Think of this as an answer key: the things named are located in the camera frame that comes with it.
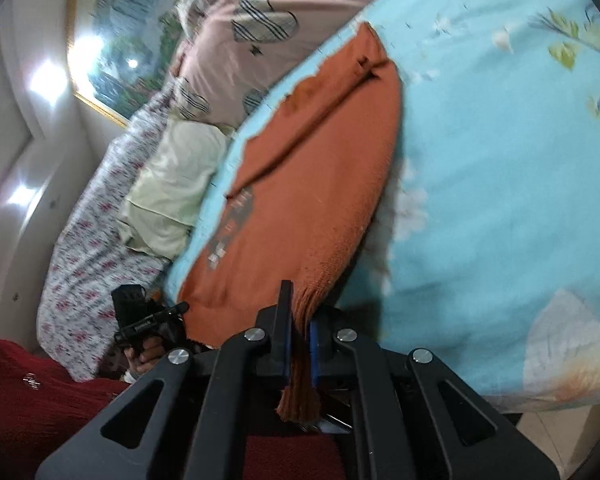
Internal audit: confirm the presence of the pink heart-print quilt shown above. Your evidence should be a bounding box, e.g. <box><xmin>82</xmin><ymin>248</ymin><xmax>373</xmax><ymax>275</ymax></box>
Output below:
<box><xmin>169</xmin><ymin>0</ymin><xmax>431</xmax><ymax>133</ymax></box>

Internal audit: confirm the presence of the gold-framed landscape painting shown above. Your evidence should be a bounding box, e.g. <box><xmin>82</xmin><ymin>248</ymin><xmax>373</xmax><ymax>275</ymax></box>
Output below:
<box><xmin>66</xmin><ymin>0</ymin><xmax>201</xmax><ymax>128</ymax></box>

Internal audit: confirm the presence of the pale yellow pillow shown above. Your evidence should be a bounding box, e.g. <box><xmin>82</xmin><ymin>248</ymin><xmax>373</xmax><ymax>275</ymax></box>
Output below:
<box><xmin>116</xmin><ymin>119</ymin><xmax>231</xmax><ymax>261</ymax></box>

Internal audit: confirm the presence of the orange knitted sweater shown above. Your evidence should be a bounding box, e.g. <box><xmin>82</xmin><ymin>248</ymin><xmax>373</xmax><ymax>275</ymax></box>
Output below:
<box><xmin>178</xmin><ymin>22</ymin><xmax>406</xmax><ymax>422</ymax></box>

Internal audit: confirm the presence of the light blue floral bed sheet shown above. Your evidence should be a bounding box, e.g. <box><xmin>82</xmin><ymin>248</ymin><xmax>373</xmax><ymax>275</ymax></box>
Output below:
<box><xmin>164</xmin><ymin>0</ymin><xmax>600</xmax><ymax>413</ymax></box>

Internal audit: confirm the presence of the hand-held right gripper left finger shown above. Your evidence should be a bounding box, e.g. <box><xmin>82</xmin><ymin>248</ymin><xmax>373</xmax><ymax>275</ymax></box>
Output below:
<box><xmin>35</xmin><ymin>280</ymin><xmax>295</xmax><ymax>480</ymax></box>

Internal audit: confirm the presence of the person's red knitted clothing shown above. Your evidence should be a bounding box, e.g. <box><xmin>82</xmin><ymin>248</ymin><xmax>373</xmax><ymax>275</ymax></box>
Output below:
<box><xmin>0</xmin><ymin>316</ymin><xmax>346</xmax><ymax>480</ymax></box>

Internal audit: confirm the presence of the person's left hand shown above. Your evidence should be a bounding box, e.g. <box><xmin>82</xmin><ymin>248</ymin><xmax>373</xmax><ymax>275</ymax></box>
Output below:
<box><xmin>124</xmin><ymin>336</ymin><xmax>167</xmax><ymax>376</ymax></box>

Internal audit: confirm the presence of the white red-flowered blanket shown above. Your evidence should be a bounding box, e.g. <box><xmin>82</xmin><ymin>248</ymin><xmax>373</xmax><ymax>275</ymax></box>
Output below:
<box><xmin>36</xmin><ymin>80</ymin><xmax>191</xmax><ymax>382</ymax></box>

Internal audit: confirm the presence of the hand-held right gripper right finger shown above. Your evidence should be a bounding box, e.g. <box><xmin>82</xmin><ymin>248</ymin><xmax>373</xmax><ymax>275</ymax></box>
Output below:
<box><xmin>309</xmin><ymin>307</ymin><xmax>567</xmax><ymax>480</ymax></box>

